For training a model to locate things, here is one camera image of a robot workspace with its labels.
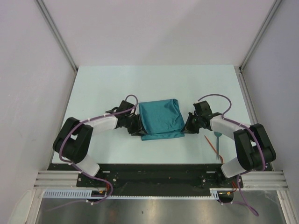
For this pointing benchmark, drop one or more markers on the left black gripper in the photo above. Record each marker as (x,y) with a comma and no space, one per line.
(140,132)

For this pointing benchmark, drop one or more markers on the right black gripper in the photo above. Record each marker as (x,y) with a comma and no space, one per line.
(188,124)

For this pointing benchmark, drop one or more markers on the teal satin napkin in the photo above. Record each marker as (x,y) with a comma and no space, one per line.
(161,119)

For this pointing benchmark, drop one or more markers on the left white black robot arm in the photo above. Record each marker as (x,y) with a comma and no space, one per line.
(73,141)

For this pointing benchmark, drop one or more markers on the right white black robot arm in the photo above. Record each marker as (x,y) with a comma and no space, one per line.
(253,146)

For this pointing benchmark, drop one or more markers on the teal plastic spoon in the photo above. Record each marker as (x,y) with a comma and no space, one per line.
(218,135)

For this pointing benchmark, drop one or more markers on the orange plastic knife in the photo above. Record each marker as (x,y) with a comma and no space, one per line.
(215,150)

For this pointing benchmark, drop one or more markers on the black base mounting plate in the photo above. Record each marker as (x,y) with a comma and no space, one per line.
(168,180)

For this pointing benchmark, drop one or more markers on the right aluminium frame post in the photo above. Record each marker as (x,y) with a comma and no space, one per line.
(261,32)

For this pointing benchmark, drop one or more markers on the aluminium frame post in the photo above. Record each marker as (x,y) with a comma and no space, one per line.
(261,32)
(55,32)

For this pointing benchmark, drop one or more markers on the left aluminium frame post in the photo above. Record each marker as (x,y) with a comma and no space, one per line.
(55,32)

